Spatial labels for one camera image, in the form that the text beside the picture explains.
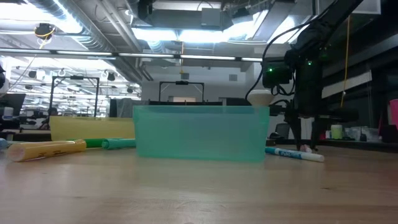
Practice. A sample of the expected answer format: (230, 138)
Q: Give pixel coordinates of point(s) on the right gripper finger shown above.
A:
(315, 130)
(297, 130)

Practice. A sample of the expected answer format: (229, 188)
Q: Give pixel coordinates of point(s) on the blue Expo marker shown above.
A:
(292, 154)

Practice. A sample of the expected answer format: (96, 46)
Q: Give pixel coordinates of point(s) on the thick yellow highlighter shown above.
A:
(46, 150)

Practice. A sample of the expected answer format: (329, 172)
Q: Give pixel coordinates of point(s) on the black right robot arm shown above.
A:
(329, 18)

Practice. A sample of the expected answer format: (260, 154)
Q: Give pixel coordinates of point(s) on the red cup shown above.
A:
(323, 136)

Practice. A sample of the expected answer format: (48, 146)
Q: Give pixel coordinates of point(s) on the black office chair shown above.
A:
(282, 130)

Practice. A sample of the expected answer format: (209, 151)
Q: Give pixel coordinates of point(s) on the pale green canister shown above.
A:
(336, 132)

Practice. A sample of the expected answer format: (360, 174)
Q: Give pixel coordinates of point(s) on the white-topped metal stand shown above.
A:
(260, 96)

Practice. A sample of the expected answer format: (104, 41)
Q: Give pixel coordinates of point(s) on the pink object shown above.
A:
(395, 113)

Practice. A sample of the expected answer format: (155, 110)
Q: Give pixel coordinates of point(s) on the green translucent bin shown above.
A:
(202, 133)

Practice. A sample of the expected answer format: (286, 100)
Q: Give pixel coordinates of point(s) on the black LED light bar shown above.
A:
(146, 55)

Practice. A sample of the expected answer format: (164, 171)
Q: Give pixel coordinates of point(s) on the teal marker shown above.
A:
(119, 143)

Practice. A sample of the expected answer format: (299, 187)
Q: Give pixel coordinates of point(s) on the yellow translucent bin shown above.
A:
(90, 127)

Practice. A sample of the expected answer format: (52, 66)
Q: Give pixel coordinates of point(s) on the person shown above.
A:
(53, 111)

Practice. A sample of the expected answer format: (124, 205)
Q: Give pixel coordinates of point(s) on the black ceiling device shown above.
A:
(45, 30)

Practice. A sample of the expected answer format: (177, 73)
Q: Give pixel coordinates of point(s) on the green capped white marker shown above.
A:
(18, 143)

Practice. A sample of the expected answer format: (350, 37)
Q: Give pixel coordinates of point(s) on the black computer monitor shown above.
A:
(12, 100)

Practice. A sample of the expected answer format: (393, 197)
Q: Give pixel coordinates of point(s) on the thick blue marker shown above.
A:
(3, 143)

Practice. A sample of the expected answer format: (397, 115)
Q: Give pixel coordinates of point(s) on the black aluminium table frame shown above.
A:
(367, 145)

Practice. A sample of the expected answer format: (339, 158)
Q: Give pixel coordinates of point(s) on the low black rig frame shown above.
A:
(182, 82)

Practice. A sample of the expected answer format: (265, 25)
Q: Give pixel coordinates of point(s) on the tall black rig frame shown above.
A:
(74, 77)

